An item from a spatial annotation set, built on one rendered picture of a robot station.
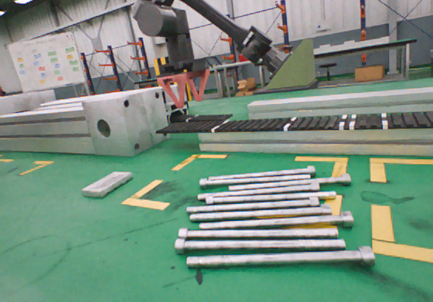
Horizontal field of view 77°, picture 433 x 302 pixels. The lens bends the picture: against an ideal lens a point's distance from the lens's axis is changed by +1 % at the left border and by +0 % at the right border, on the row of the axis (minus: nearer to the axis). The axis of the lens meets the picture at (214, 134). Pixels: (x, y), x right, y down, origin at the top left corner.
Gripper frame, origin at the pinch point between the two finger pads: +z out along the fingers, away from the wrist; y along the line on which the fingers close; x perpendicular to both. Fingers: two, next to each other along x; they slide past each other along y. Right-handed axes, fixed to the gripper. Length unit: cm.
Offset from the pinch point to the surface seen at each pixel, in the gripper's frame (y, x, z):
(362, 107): 1.8, 35.6, 3.4
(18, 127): 24.1, -28.0, -1.4
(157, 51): -262, -228, -36
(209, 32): -744, -410, -100
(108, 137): 23.9, -0.2, 1.2
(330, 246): 37, 35, 4
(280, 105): 1.9, 21.9, 2.1
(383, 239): 35, 38, 4
